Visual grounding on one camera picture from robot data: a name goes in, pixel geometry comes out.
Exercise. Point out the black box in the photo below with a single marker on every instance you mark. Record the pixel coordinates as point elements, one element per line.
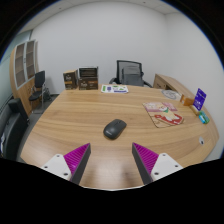
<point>88,72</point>

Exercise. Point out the black sofa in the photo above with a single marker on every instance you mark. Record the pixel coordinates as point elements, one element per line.
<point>11,125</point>

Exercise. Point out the narrow brown cardboard box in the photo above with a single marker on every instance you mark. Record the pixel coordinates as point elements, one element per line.
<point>70,80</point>

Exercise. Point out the green flat box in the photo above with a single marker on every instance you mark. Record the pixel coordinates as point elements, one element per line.
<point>205,116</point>

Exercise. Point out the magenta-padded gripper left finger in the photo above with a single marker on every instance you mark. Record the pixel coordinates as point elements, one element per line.
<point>76,159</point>

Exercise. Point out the wooden shelf unit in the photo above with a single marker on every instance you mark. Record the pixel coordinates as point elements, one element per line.
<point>20,66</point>

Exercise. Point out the black mesh office chair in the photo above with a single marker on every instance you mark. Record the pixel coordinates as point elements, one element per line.
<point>120,68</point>

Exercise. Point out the small black chair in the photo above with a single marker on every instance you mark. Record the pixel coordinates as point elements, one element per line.
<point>39,80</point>

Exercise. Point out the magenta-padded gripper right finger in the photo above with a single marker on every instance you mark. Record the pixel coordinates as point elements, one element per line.
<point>146,159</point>

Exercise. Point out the grey backpack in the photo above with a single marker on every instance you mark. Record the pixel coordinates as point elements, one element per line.
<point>132,76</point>

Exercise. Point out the white sheet with green print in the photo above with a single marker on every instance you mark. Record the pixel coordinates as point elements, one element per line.
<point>114,88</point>

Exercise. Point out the black computer mouse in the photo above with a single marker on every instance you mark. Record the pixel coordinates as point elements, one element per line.
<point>114,129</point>

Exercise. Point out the wooden side desk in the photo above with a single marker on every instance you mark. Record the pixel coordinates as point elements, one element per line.
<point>166,82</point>

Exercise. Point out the small teal box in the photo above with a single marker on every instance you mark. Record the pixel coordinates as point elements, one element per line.
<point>202,119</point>

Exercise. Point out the small tan box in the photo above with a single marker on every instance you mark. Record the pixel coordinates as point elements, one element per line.
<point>195,110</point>

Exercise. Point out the small orange-brown box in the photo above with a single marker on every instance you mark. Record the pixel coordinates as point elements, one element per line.
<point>186,100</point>

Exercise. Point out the purple card package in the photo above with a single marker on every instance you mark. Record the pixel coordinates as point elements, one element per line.
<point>199,99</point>

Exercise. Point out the pink and red printed mouse pad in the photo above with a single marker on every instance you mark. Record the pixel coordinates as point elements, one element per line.
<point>163,115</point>

